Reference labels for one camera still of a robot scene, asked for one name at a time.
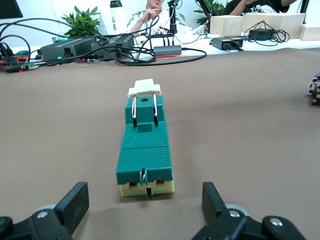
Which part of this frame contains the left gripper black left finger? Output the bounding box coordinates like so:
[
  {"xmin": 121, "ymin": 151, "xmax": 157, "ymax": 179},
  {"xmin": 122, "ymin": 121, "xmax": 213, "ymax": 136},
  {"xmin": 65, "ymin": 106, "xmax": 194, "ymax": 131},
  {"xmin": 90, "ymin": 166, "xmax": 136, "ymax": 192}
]
[{"xmin": 0, "ymin": 181, "xmax": 90, "ymax": 240}]

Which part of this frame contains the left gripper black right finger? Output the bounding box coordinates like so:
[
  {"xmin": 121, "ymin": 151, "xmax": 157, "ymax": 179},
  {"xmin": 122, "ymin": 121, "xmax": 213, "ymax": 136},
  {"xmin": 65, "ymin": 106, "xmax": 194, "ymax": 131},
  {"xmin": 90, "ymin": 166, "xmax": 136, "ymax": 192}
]
[{"xmin": 191, "ymin": 181, "xmax": 307, "ymax": 240}]

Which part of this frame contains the green terminal rail block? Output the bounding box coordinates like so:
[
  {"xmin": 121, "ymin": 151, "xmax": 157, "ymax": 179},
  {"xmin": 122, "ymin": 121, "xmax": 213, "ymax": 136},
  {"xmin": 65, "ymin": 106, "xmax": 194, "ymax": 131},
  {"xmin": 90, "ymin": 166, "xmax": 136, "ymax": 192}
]
[{"xmin": 115, "ymin": 78, "xmax": 176, "ymax": 200}]

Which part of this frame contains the black pushbutton orange contact block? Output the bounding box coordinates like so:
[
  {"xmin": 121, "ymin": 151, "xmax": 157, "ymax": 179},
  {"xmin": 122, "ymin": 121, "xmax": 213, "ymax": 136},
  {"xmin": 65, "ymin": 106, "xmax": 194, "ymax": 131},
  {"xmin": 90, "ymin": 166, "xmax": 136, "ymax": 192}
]
[{"xmin": 306, "ymin": 71, "xmax": 320, "ymax": 107}]

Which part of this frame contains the black power supply box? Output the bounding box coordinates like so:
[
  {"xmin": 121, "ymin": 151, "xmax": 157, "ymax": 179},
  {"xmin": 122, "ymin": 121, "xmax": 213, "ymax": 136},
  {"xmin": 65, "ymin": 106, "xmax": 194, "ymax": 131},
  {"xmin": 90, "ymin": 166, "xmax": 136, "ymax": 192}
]
[
  {"xmin": 39, "ymin": 36, "xmax": 97, "ymax": 62},
  {"xmin": 91, "ymin": 34, "xmax": 136, "ymax": 61}
]

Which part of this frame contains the black adapter yellow label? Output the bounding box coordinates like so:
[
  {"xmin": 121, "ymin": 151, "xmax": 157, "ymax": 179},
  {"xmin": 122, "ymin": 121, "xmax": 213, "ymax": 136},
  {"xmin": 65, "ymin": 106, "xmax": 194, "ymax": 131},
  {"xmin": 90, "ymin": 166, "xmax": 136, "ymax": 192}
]
[{"xmin": 211, "ymin": 35, "xmax": 245, "ymax": 51}]

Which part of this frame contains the green potted plant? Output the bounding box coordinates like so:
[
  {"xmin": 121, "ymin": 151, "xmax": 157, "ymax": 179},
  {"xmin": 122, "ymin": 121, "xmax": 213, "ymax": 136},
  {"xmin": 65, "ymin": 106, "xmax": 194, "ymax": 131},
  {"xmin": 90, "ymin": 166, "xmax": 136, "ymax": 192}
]
[
  {"xmin": 61, "ymin": 5, "xmax": 102, "ymax": 38},
  {"xmin": 193, "ymin": 0, "xmax": 227, "ymax": 26}
]

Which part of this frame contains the long light wooden block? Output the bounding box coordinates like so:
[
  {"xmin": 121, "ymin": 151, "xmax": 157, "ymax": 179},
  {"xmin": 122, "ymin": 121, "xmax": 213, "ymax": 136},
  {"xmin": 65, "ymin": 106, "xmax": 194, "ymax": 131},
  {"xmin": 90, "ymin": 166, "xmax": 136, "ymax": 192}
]
[{"xmin": 209, "ymin": 12, "xmax": 307, "ymax": 40}]

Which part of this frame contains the white bottle black lid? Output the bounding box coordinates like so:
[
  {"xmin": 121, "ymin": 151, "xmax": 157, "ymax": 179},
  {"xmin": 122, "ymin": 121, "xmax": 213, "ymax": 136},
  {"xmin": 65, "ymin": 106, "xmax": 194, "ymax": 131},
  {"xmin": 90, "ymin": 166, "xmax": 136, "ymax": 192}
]
[{"xmin": 109, "ymin": 0, "xmax": 126, "ymax": 35}]

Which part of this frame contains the person in white striped shirt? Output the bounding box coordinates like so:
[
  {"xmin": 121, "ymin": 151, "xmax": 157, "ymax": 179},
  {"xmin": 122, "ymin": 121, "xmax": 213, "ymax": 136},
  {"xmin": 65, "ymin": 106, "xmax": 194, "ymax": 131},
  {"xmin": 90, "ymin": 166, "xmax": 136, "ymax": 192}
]
[{"xmin": 126, "ymin": 0, "xmax": 193, "ymax": 35}]

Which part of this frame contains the small light wooden block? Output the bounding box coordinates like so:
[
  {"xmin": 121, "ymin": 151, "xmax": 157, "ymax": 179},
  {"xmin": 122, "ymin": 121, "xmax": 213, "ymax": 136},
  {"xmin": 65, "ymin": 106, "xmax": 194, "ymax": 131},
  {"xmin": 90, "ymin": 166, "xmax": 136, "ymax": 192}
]
[{"xmin": 298, "ymin": 23, "xmax": 320, "ymax": 42}]

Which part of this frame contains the person in black shirt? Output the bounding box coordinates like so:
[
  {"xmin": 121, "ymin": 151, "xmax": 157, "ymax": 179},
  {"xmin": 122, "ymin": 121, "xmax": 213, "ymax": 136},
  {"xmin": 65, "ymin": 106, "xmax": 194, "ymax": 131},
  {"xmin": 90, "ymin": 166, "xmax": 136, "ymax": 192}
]
[{"xmin": 221, "ymin": 0, "xmax": 301, "ymax": 17}]

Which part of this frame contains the black monitor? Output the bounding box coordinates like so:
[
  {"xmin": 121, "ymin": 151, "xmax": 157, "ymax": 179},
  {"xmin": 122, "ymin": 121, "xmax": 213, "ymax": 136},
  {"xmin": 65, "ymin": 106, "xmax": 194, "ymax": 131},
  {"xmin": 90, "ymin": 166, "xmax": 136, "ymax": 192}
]
[{"xmin": 0, "ymin": 0, "xmax": 24, "ymax": 20}]

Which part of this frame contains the black looped cable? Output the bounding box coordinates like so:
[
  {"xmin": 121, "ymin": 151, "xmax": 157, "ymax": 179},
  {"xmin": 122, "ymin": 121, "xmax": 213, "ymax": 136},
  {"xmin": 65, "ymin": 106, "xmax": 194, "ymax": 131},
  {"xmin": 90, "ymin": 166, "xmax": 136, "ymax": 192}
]
[{"xmin": 108, "ymin": 14, "xmax": 208, "ymax": 67}]

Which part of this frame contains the grey cable hub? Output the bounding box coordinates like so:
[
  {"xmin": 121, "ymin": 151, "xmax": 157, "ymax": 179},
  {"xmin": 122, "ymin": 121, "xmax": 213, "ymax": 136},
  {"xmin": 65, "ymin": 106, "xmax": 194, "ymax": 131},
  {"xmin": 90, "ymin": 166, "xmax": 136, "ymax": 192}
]
[{"xmin": 152, "ymin": 45, "xmax": 183, "ymax": 59}]

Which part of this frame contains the black adapter with cables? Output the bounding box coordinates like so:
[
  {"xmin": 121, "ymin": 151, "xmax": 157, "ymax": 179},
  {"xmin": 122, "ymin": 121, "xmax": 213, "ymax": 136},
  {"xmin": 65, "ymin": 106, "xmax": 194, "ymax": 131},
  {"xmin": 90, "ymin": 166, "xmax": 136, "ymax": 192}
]
[{"xmin": 243, "ymin": 19, "xmax": 291, "ymax": 47}]

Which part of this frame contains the black camera stand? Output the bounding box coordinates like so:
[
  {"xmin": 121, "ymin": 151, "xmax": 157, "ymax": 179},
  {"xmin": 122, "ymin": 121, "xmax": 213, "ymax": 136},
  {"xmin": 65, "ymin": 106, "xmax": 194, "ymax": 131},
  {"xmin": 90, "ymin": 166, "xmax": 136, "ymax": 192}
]
[{"xmin": 166, "ymin": 0, "xmax": 181, "ymax": 36}]

